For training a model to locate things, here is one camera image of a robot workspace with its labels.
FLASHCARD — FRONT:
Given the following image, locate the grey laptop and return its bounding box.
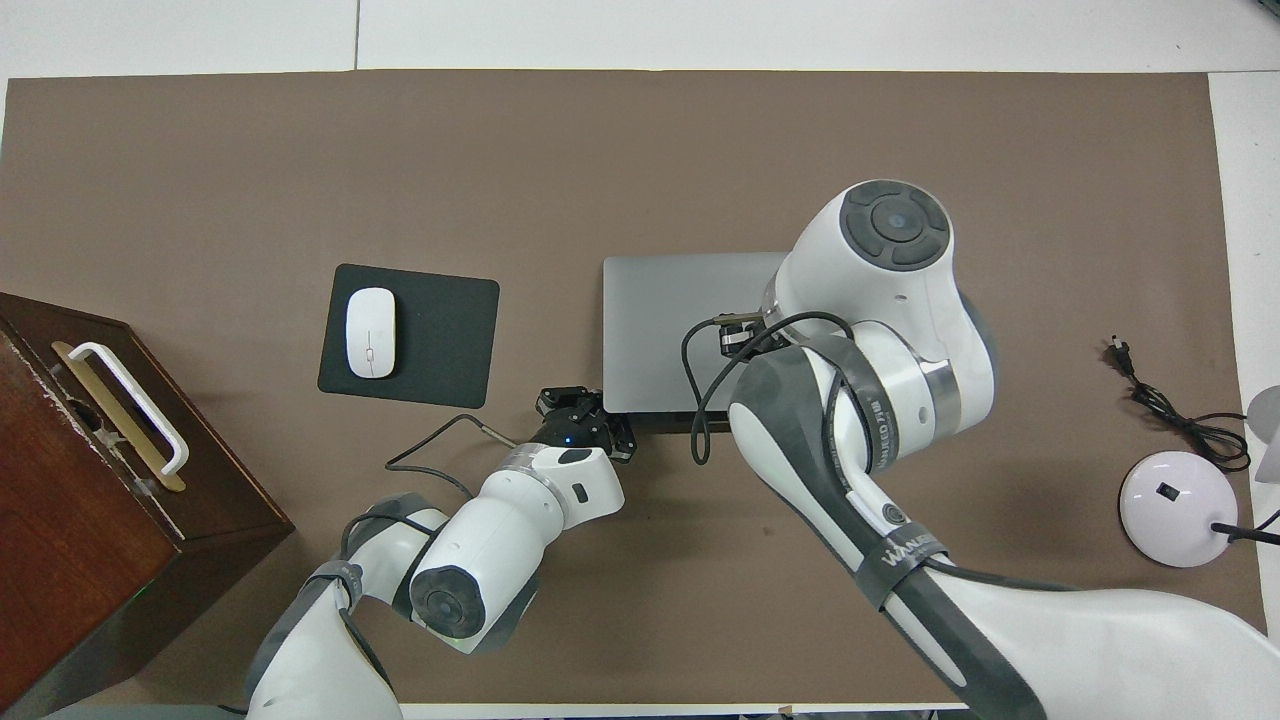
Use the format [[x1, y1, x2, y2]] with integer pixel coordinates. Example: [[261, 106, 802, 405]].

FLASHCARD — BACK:
[[602, 252, 801, 434]]

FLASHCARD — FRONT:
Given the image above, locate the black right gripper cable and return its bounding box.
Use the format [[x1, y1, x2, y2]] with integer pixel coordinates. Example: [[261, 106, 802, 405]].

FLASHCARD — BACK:
[[682, 310, 856, 466]]

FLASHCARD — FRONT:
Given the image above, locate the white desk lamp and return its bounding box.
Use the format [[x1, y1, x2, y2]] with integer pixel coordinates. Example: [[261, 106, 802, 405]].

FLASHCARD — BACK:
[[1118, 385, 1280, 569]]

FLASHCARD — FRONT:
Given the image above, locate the white box handle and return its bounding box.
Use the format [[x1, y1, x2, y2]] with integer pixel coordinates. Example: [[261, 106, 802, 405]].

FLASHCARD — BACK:
[[50, 340, 191, 493]]

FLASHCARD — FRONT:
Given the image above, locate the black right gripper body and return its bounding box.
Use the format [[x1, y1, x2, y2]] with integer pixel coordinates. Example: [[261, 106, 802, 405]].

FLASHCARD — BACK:
[[718, 316, 771, 359]]

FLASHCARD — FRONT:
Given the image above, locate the dark wooden box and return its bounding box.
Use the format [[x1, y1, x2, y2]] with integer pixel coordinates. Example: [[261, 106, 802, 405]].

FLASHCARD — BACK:
[[0, 292, 296, 719]]

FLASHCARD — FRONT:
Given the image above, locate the white computer mouse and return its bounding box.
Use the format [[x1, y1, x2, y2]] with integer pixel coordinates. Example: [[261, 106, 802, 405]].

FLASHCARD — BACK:
[[345, 287, 398, 380]]

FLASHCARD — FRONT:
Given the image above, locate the black mouse pad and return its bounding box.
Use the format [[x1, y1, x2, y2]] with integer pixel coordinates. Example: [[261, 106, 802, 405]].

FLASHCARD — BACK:
[[318, 263, 501, 409]]

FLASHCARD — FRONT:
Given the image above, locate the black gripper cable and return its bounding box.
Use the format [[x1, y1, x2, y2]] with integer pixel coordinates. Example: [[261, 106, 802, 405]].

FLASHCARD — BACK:
[[682, 310, 856, 466], [385, 412, 521, 501]]

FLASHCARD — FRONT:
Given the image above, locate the black lamp power cable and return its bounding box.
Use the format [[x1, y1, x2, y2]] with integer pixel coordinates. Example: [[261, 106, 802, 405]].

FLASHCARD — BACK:
[[1105, 338, 1280, 531]]

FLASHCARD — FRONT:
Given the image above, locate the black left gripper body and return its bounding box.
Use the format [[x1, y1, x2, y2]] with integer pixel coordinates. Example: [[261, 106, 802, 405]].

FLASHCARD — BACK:
[[528, 405, 615, 456]]

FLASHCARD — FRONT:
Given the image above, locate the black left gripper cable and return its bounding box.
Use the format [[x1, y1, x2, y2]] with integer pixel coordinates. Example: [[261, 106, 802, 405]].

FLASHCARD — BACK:
[[385, 412, 521, 501]]

